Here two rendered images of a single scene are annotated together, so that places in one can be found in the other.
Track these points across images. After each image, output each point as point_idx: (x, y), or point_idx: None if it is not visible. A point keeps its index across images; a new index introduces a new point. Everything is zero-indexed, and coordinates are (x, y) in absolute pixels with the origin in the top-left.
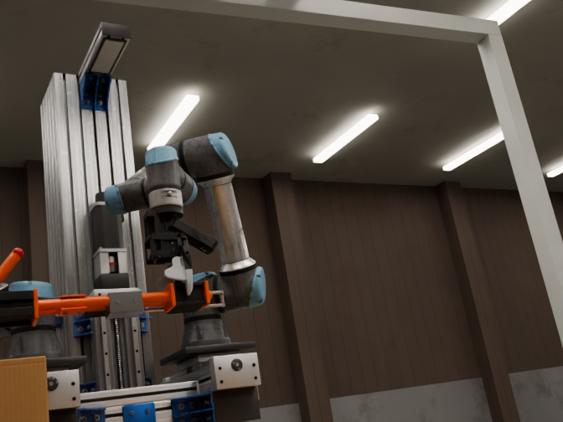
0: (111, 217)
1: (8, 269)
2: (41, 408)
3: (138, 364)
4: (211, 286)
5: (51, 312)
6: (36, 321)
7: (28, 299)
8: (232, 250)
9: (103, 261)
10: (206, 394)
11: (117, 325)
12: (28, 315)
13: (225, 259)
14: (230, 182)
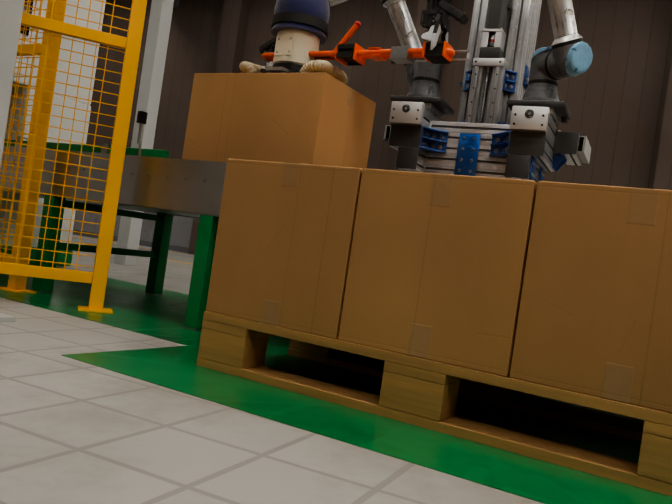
0: (496, 5)
1: (351, 32)
2: (319, 96)
3: (491, 111)
4: (545, 57)
5: (369, 58)
6: (357, 61)
7: (350, 48)
8: (557, 28)
9: (484, 38)
10: (506, 132)
11: (486, 84)
12: (349, 57)
13: (554, 35)
14: None
